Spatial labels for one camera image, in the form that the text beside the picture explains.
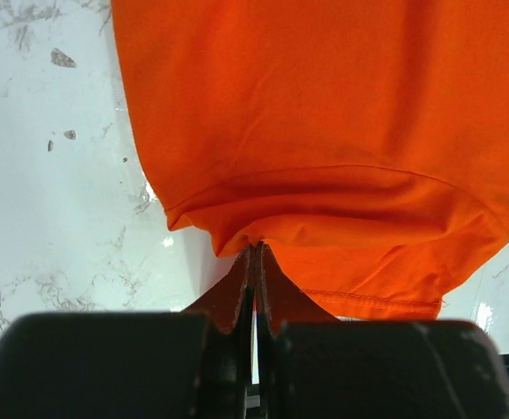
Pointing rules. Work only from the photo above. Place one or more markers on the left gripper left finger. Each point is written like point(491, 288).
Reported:
point(225, 373)

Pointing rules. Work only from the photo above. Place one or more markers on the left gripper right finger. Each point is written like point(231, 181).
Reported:
point(278, 302)

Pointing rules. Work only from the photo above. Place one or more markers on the orange t-shirt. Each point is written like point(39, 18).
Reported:
point(367, 142)

